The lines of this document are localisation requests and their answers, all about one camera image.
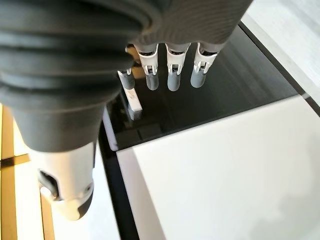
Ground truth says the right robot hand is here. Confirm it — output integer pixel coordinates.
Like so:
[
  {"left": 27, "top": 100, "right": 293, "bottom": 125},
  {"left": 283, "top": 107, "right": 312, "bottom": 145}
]
[{"left": 0, "top": 0, "right": 254, "bottom": 222}]

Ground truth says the small white marbled block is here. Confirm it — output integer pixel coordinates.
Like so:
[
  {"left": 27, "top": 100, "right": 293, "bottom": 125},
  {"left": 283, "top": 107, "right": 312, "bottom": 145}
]
[{"left": 125, "top": 86, "right": 144, "bottom": 120}]

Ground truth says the black glossy glass panel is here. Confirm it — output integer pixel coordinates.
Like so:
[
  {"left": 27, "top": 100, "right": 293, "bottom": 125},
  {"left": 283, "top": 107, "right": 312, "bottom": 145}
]
[{"left": 102, "top": 23, "right": 305, "bottom": 152}]

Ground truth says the white glossy cabinet panel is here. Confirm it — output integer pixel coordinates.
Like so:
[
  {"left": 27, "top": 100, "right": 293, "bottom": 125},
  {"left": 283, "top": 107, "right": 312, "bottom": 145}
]
[{"left": 116, "top": 94, "right": 320, "bottom": 240}]

